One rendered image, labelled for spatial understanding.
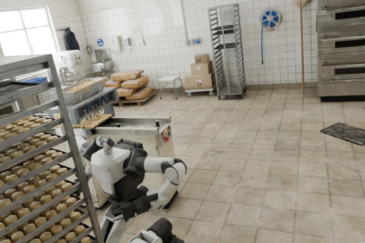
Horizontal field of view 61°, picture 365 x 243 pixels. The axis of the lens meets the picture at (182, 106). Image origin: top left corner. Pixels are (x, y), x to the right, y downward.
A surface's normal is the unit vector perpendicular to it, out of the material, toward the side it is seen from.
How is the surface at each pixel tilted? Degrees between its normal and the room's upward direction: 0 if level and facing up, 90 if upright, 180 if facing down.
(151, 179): 90
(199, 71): 91
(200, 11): 90
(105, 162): 45
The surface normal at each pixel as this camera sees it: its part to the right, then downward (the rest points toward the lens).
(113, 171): 0.11, 0.21
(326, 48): -0.36, 0.34
